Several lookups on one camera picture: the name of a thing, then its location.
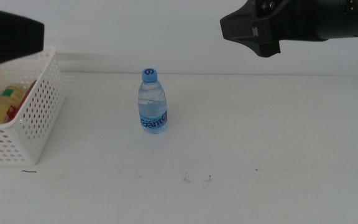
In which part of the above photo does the clear water bottle blue cap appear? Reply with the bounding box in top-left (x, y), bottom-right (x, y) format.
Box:
top-left (137, 67), bottom-right (168, 134)

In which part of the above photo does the red cola can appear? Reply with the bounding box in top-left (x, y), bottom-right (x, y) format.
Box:
top-left (11, 80), bottom-right (60, 125)

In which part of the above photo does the white perforated plastic basket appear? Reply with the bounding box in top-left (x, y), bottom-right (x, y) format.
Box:
top-left (0, 46), bottom-right (66, 166)

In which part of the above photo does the pale grey wall trunking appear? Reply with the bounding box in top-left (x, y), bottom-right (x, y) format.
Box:
top-left (57, 52), bottom-right (197, 75)

